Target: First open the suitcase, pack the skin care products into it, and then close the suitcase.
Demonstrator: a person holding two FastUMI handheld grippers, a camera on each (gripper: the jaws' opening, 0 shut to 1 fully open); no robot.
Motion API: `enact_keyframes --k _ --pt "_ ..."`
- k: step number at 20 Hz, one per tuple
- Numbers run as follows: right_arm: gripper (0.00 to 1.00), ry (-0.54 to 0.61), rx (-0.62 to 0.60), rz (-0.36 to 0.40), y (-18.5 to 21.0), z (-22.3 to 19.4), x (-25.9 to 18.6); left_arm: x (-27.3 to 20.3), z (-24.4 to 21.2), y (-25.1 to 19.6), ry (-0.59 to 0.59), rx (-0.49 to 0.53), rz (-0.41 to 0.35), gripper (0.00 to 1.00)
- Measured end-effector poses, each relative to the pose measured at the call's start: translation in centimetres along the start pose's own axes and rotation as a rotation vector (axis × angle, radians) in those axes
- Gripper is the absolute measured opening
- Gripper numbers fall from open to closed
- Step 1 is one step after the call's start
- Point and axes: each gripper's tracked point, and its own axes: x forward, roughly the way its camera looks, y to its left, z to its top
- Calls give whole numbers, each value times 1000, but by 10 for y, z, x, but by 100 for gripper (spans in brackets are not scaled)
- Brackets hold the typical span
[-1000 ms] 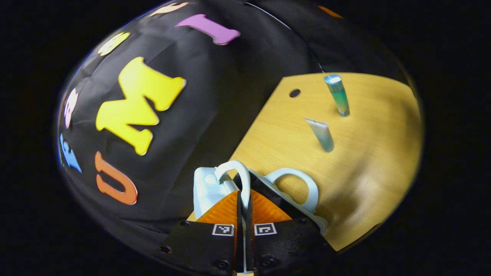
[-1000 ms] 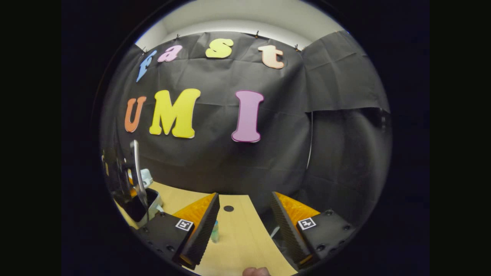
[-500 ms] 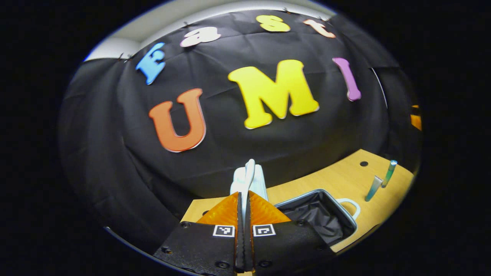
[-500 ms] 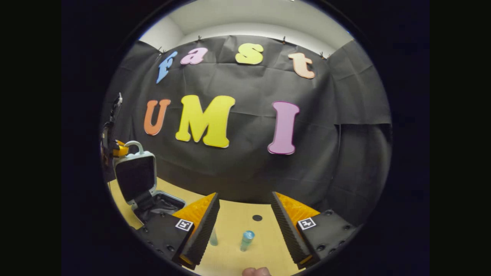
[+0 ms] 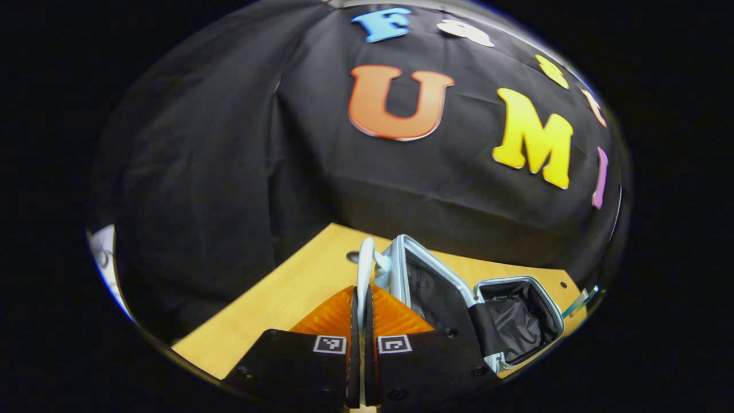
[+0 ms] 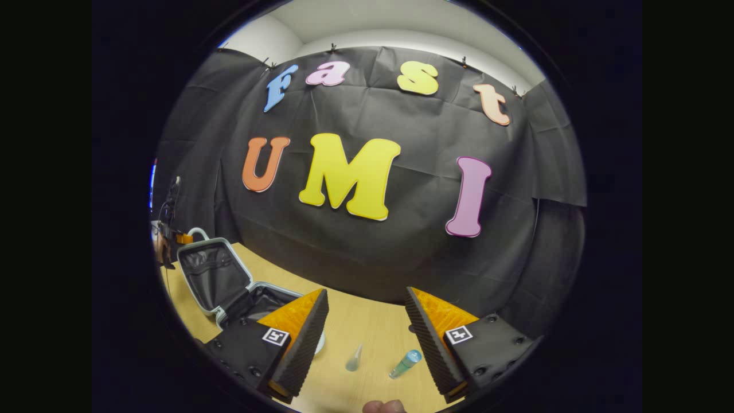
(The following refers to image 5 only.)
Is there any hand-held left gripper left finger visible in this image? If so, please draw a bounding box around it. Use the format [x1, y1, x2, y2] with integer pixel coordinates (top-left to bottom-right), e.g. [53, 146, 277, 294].
[221, 285, 361, 411]

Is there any clear blue skin care sachet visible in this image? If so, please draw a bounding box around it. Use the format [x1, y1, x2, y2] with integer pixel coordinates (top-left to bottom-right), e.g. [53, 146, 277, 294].
[562, 285, 600, 319]

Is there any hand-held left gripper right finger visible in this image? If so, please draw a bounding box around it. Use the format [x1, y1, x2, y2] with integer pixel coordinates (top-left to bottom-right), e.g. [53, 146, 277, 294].
[364, 284, 502, 411]

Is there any light blue suitcase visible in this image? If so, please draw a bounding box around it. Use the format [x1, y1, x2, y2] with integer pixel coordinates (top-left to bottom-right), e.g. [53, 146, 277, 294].
[356, 234, 565, 373]

